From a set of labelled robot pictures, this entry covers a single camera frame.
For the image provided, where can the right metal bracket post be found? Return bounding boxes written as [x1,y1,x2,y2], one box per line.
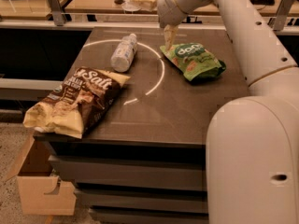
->
[268,0,295,31]

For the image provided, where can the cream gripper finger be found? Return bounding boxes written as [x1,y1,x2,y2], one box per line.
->
[164,25,178,50]
[130,0,158,11]

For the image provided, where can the round clear lid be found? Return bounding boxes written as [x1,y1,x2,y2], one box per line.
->
[121,2,141,13]

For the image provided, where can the cardboard box on floor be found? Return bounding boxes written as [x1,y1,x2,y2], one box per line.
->
[6,134,76,216]

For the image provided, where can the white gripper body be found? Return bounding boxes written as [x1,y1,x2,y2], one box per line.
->
[157,0,188,28]

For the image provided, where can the brown and cream chip bag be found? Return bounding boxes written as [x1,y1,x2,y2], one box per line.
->
[23,67,130,139]

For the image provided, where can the left metal bracket post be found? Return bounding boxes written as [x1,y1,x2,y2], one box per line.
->
[47,0,66,26]

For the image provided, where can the metal bracket post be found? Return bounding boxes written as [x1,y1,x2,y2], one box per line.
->
[268,0,295,31]
[47,0,66,26]

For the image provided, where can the green snack bag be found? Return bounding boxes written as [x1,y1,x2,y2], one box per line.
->
[160,43,226,81]

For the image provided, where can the grey drawer cabinet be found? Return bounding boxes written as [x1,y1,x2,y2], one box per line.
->
[35,28,249,224]

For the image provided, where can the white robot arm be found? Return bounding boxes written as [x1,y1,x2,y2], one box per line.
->
[157,0,299,224]

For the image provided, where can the clear plastic water bottle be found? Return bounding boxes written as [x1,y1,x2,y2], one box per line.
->
[110,34,137,72]

